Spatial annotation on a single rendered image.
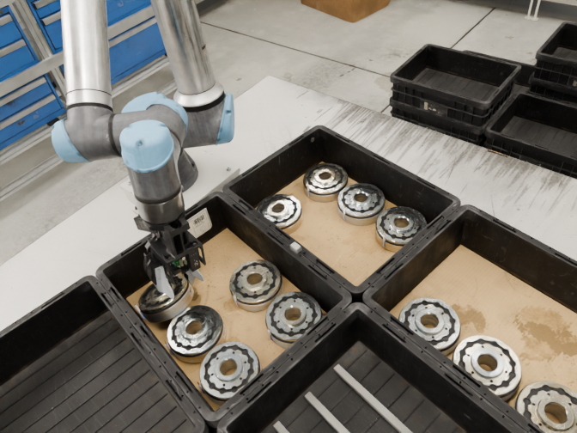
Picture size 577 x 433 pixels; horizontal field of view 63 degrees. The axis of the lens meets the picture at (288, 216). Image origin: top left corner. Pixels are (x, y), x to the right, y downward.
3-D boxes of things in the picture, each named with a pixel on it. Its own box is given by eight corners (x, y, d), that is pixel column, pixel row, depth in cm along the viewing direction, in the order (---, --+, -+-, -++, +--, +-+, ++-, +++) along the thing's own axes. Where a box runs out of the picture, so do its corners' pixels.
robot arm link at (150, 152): (175, 114, 74) (165, 143, 67) (186, 173, 81) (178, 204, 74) (124, 116, 74) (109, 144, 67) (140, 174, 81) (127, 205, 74)
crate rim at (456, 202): (221, 196, 103) (218, 188, 102) (319, 131, 115) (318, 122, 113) (357, 305, 80) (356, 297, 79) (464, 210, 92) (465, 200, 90)
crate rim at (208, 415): (96, 278, 92) (91, 271, 90) (221, 196, 103) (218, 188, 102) (215, 433, 69) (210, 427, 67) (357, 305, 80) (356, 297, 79)
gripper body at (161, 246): (171, 288, 83) (157, 236, 75) (147, 262, 88) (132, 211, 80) (208, 266, 87) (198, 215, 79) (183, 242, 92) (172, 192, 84)
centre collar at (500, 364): (464, 364, 76) (464, 362, 75) (482, 344, 78) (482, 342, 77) (492, 385, 73) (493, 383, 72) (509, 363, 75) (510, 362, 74)
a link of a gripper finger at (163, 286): (167, 318, 88) (167, 280, 84) (152, 300, 92) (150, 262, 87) (182, 311, 90) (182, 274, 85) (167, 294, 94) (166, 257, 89)
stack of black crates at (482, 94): (385, 164, 218) (388, 76, 185) (419, 130, 232) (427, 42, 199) (468, 198, 197) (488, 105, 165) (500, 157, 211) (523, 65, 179)
